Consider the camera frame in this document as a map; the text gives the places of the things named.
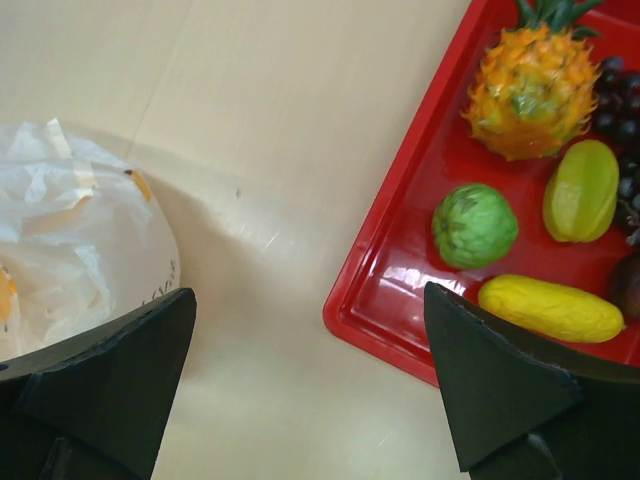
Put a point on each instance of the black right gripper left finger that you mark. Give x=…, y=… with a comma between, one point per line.
x=95, y=406

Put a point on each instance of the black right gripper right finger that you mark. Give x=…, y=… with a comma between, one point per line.
x=520, y=406

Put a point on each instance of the yellow fake lemon fruit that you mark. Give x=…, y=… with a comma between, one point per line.
x=557, y=311

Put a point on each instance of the dark purple fake passionfruit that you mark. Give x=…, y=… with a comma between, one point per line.
x=624, y=285

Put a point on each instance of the white plastic bag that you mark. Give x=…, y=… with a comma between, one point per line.
x=83, y=238

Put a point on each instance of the green fake custard apple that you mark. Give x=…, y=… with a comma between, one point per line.
x=473, y=226

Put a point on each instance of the yellow-green fake starfruit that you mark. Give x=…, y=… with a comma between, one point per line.
x=580, y=198

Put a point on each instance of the dark purple fake grapes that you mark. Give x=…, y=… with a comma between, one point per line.
x=616, y=118

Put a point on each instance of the orange fake pineapple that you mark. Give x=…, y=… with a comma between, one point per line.
x=534, y=90

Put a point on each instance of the red plastic tray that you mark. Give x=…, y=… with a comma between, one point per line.
x=377, y=302

